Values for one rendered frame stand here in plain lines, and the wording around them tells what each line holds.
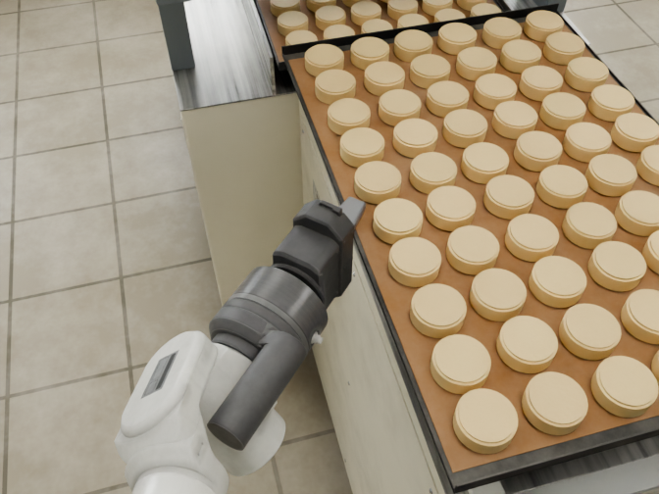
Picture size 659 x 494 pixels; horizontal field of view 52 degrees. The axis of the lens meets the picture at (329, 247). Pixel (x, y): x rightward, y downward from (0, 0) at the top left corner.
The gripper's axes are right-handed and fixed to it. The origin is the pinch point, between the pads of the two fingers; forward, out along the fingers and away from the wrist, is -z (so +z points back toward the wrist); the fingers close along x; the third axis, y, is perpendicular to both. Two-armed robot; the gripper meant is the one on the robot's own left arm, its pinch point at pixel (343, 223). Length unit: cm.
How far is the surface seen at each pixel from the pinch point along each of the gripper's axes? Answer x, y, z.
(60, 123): -100, 149, -70
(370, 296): -17.5, -1.6, -4.6
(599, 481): -16.0, -33.2, 5.3
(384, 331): -16.7, -5.8, -0.3
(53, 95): -100, 162, -80
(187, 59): -14, 46, -30
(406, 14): -8, 17, -52
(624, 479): -16.0, -35.3, 3.9
